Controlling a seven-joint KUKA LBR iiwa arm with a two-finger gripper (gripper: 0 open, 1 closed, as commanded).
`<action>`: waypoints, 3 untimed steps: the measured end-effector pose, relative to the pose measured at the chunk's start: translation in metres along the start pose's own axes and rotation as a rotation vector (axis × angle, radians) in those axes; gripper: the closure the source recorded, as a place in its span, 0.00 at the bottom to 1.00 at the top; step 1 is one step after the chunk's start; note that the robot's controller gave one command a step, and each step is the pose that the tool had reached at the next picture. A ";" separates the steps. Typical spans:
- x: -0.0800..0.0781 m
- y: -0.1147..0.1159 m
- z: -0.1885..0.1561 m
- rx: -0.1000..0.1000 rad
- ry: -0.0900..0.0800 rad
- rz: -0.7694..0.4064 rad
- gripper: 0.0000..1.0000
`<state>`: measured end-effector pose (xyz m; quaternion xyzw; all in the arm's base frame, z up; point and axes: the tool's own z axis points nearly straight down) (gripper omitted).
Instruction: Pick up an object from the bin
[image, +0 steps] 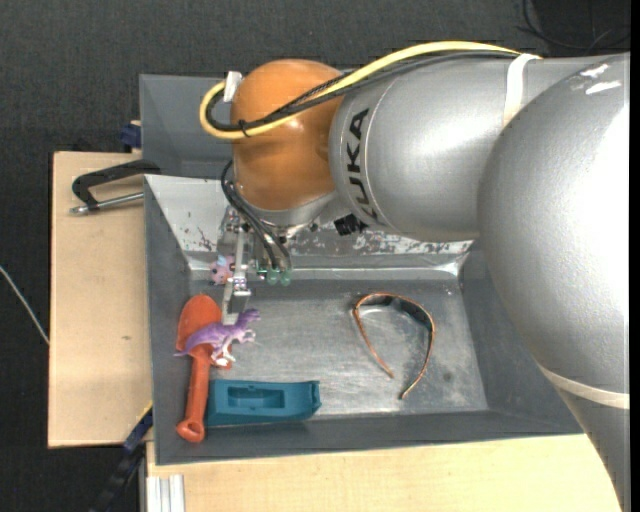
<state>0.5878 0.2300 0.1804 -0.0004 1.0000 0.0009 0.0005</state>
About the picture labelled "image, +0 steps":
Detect teal plastic block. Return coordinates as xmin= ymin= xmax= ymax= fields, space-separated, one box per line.
xmin=204 ymin=378 xmax=323 ymax=428

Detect orange toy shovel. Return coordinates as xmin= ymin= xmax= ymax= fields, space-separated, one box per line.
xmin=175 ymin=293 xmax=234 ymax=444

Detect pink toy animal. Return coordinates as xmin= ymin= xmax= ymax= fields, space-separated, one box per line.
xmin=208 ymin=254 xmax=236 ymax=287

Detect pale wood board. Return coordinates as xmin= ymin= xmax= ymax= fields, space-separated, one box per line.
xmin=46 ymin=150 xmax=154 ymax=449

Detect purple toy dinosaur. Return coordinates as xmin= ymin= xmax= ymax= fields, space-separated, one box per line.
xmin=173 ymin=307 xmax=263 ymax=369

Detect grey metal bin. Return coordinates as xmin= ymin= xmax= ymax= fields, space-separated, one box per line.
xmin=138 ymin=68 xmax=587 ymax=467

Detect brown-rimmed sunglasses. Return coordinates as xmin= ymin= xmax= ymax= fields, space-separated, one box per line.
xmin=351 ymin=291 xmax=437 ymax=401

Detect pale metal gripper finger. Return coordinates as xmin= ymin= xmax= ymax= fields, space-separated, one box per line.
xmin=222 ymin=282 xmax=238 ymax=326
xmin=232 ymin=276 xmax=253 ymax=316

